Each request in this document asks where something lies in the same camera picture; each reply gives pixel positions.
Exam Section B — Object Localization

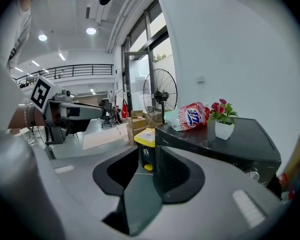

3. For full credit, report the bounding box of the person's light grey shirt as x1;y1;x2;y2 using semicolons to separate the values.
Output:
0;0;66;240

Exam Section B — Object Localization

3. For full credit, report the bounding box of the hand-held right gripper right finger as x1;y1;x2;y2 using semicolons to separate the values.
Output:
153;145;206;205

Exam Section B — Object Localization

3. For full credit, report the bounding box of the black standing fan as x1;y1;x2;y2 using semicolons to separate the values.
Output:
142;68;178;130

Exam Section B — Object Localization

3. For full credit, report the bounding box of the stack of cardboard boxes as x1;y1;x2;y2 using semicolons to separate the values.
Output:
125;108;152;143

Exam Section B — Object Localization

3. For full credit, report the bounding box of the black bin with yellow lid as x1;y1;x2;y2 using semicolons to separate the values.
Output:
133;127;158;172

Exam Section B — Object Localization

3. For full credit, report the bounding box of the black-framed glass window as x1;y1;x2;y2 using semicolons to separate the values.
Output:
121;0;177;125

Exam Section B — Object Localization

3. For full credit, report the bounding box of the red hanging bag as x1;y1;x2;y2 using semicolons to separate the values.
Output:
121;103;130;119

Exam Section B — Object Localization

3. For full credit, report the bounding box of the pink detergent bag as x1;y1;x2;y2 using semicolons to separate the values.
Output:
164;102;211;132

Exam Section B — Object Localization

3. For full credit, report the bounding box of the black balcony railing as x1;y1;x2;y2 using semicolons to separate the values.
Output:
14;63;115;85

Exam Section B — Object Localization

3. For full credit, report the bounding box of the black office chair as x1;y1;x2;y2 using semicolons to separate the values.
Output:
99;101;114;129

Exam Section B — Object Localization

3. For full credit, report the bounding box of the brown cardboard sheet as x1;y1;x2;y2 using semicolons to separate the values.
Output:
281;133;300;185

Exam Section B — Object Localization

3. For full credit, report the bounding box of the black washing machine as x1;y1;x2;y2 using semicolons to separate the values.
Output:
154;117;283;200

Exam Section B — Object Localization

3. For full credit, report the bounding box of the potted red flower plant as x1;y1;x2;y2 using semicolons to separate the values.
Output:
206;98;239;141

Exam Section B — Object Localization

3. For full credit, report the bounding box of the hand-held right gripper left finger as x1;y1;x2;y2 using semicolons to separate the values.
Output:
92;145;141;197

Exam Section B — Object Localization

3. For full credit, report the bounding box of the beaded bracelet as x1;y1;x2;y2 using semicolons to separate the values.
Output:
23;104;37;130

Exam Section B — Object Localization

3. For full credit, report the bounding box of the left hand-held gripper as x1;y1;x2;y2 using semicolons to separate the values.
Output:
29;75;107;129

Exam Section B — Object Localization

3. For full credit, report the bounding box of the person's left forearm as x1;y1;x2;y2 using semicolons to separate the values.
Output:
7;104;46;130

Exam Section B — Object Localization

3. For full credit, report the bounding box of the flat cardboard on floor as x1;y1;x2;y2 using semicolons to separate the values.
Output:
82;127;124;151

